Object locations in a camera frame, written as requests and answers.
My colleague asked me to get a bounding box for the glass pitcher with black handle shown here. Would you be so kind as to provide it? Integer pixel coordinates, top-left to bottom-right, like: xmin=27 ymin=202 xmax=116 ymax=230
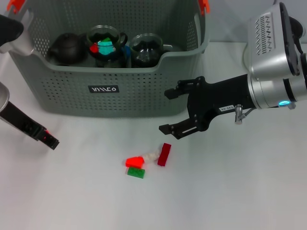
xmin=242 ymin=14 xmax=305 ymax=72

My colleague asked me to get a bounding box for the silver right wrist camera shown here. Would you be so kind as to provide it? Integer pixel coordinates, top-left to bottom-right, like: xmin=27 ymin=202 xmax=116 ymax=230
xmin=246 ymin=2 xmax=303 ymax=78

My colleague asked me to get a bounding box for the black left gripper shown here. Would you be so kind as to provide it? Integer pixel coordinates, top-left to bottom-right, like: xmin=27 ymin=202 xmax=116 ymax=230
xmin=0 ymin=100 xmax=60 ymax=151

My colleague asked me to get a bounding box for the white thick brick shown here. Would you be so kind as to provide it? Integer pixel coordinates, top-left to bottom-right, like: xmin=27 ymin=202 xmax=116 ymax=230
xmin=143 ymin=150 xmax=160 ymax=164

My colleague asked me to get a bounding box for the glass teacup with black sleeve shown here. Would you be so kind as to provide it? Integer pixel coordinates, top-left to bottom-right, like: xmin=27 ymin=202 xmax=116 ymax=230
xmin=129 ymin=33 xmax=174 ymax=60
xmin=94 ymin=56 xmax=125 ymax=69
xmin=130 ymin=56 xmax=159 ymax=69
xmin=85 ymin=25 xmax=128 ymax=60

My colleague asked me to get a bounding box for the black clay teapot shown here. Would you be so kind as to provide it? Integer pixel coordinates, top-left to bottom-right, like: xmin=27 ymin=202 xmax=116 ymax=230
xmin=48 ymin=33 xmax=87 ymax=66

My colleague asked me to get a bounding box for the grey perforated storage basket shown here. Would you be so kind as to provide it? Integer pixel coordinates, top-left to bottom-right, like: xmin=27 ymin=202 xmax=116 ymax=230
xmin=4 ymin=0 xmax=212 ymax=118

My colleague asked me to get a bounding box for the green rectangular brick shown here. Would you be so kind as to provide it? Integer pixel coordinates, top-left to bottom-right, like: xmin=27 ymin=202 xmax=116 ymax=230
xmin=127 ymin=167 xmax=146 ymax=179

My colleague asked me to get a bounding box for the dark red long brick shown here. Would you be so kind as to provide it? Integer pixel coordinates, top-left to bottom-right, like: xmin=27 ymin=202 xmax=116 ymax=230
xmin=157 ymin=143 xmax=172 ymax=166

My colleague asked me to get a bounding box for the blue square brick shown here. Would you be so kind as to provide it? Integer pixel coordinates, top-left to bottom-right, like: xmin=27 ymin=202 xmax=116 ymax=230
xmin=121 ymin=45 xmax=132 ymax=68

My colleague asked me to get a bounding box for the orange basket handle clip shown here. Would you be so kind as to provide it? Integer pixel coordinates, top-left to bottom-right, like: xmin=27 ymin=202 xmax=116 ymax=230
xmin=6 ymin=0 xmax=26 ymax=12
xmin=198 ymin=0 xmax=211 ymax=14

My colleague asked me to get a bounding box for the bright red sloped brick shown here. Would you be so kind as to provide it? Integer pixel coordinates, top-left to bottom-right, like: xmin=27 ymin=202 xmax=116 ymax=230
xmin=125 ymin=156 xmax=145 ymax=168

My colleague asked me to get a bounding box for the grey right arm cable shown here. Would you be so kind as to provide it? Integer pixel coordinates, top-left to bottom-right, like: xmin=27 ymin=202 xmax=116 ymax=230
xmin=234 ymin=100 xmax=297 ymax=126

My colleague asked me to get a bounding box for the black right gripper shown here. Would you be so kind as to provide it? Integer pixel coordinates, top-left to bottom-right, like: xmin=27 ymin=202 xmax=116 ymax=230
xmin=158 ymin=73 xmax=255 ymax=141

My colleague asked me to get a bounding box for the teal square brick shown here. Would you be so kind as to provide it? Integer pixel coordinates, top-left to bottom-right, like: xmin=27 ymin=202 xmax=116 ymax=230
xmin=97 ymin=40 xmax=114 ymax=56

